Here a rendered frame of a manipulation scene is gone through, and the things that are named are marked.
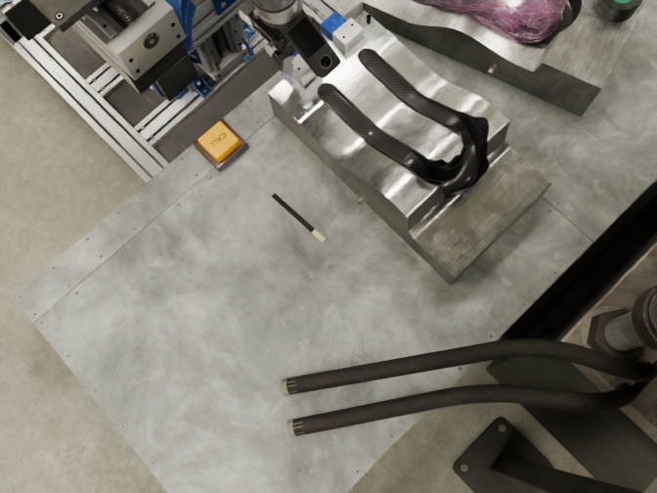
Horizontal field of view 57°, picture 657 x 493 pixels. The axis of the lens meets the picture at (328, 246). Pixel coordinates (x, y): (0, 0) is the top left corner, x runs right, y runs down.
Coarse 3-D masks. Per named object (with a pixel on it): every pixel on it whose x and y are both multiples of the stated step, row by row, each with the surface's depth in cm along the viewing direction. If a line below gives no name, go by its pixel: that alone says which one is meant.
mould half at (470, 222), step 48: (336, 48) 119; (384, 48) 118; (288, 96) 116; (384, 96) 116; (432, 96) 114; (336, 144) 114; (432, 144) 108; (384, 192) 106; (432, 192) 105; (480, 192) 112; (528, 192) 112; (432, 240) 110; (480, 240) 110
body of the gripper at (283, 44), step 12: (252, 12) 99; (300, 12) 93; (252, 24) 103; (264, 24) 99; (276, 24) 93; (288, 24) 93; (264, 36) 104; (276, 36) 99; (276, 48) 102; (288, 48) 101
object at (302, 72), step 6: (294, 54) 113; (294, 60) 112; (300, 60) 112; (294, 66) 112; (300, 66) 112; (306, 66) 112; (294, 72) 112; (300, 72) 112; (306, 72) 112; (312, 72) 114; (300, 78) 112; (306, 78) 114; (312, 78) 117; (306, 84) 117
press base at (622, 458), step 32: (640, 224) 164; (608, 256) 163; (576, 288) 165; (544, 320) 164; (544, 384) 142; (576, 384) 123; (544, 416) 164; (576, 416) 140; (608, 416) 122; (576, 448) 162; (608, 448) 138; (640, 448) 120; (608, 480) 160; (640, 480) 136
